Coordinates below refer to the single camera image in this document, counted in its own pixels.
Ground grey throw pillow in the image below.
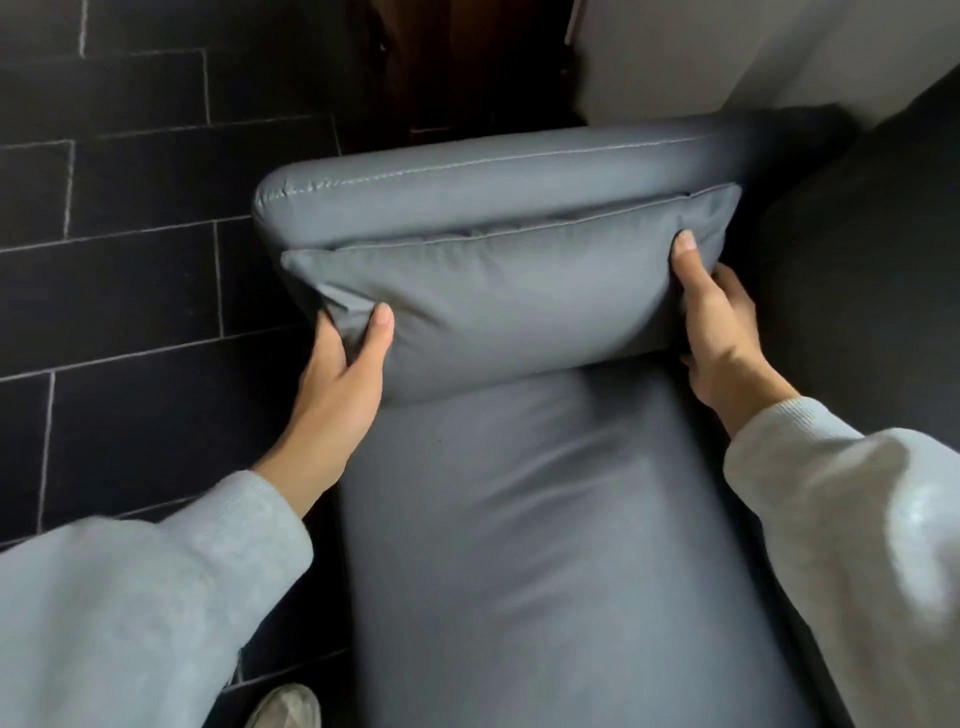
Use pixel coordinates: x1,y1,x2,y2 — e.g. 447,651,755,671
280,183,744,408

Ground person's left hand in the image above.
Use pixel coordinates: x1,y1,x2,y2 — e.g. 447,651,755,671
272,302,396,486

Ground person's right forearm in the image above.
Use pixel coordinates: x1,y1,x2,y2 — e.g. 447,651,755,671
721,395,960,728

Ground person's white shoe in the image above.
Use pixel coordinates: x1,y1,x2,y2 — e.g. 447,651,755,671
246,683,322,728

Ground grey sofa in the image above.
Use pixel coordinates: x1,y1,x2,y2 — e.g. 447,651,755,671
251,105,864,728

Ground person's right hand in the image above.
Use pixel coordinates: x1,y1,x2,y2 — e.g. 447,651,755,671
669,229,801,440

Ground person's left forearm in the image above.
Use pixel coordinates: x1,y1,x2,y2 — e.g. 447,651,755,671
0,453,354,728

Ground dark wooden door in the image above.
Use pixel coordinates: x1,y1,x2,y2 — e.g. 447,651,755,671
367,0,586,147

